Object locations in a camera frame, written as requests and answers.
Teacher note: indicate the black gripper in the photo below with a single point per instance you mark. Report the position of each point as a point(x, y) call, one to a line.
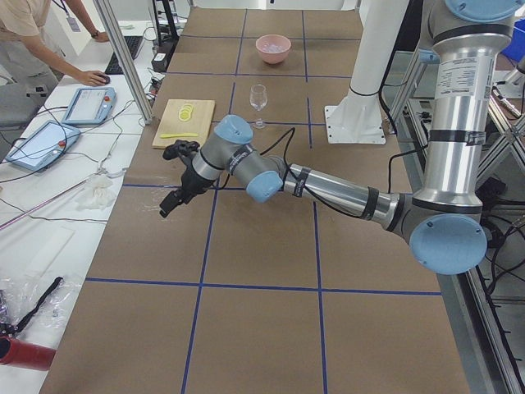
point(189, 183)

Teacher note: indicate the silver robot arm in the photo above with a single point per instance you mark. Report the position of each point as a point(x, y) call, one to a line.
point(441, 220)

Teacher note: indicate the clear wine glass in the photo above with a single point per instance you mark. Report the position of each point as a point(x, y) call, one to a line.
point(258, 100)

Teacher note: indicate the clear ice cubes pile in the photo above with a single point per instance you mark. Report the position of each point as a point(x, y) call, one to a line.
point(272, 47)

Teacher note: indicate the yellow plastic knife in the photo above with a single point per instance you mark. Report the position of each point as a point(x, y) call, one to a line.
point(166, 136)

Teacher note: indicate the bamboo cutting board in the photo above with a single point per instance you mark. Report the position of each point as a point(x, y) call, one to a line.
point(200, 121)

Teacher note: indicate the white crumpled cloth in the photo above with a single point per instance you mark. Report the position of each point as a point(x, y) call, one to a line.
point(96, 193)

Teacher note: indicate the right blue teach pendant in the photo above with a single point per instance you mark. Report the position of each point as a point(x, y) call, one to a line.
point(90, 106)

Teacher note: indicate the blue teach pendant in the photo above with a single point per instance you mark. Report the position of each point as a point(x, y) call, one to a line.
point(44, 147)
point(90, 106)

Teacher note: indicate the black box device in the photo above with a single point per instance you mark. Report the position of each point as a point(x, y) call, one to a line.
point(160, 62)

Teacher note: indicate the black computer mouse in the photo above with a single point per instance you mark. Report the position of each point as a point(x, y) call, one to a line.
point(101, 79)

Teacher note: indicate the left blue teach pendant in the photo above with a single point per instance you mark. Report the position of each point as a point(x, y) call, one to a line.
point(44, 147)

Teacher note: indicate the pink bowl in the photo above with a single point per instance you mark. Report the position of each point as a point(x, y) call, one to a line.
point(273, 58)

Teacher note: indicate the person in beige shirt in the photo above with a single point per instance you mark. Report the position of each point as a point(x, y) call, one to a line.
point(29, 55)

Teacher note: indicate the clear plastic bag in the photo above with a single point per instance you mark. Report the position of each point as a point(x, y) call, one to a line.
point(34, 308)

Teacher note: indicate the red cylinder bottle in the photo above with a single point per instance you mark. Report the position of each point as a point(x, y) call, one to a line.
point(22, 354)

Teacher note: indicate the aluminium frame post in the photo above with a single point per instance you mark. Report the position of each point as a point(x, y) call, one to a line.
point(124, 57)

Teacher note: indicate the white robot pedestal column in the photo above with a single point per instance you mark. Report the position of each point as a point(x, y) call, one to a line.
point(357, 118)

